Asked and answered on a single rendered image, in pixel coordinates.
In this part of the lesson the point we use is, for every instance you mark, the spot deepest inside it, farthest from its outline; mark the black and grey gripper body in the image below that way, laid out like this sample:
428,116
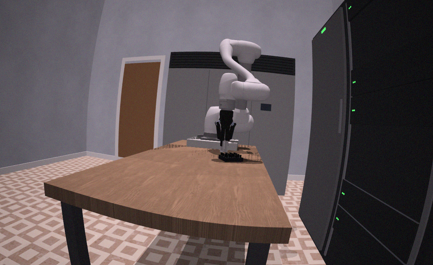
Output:
226,115

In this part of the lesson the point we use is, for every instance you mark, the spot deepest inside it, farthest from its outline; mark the black knob box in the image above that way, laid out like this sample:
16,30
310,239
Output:
230,157

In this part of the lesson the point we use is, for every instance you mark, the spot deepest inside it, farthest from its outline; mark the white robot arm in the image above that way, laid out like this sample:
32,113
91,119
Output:
234,92

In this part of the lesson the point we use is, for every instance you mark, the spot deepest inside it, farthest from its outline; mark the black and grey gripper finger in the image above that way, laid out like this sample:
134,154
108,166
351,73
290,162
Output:
221,133
228,135

